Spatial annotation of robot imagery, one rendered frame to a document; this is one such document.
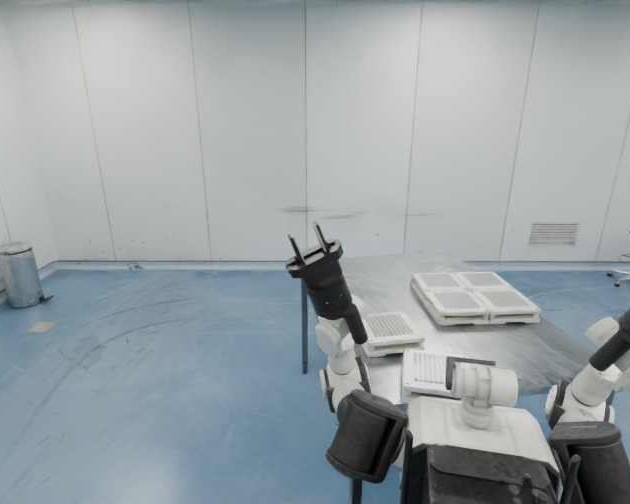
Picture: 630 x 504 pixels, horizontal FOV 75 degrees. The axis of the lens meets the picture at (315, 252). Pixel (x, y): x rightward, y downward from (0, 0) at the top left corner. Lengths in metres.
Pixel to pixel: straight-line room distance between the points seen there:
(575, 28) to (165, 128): 4.43
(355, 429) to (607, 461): 0.44
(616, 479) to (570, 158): 4.79
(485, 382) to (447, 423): 0.11
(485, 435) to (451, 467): 0.11
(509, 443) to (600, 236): 5.21
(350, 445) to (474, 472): 0.23
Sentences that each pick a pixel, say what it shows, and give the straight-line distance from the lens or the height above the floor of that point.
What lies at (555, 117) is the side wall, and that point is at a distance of 5.40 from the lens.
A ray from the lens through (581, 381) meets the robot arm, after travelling 1.17.
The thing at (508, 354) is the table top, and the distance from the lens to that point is 1.95.
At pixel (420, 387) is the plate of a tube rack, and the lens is 1.52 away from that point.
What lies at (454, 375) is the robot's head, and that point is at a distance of 0.85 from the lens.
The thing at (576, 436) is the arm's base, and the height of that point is 1.29.
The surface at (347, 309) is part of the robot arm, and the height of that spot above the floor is 1.45.
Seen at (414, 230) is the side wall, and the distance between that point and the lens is 5.05.
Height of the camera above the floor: 1.86
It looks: 19 degrees down
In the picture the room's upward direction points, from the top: straight up
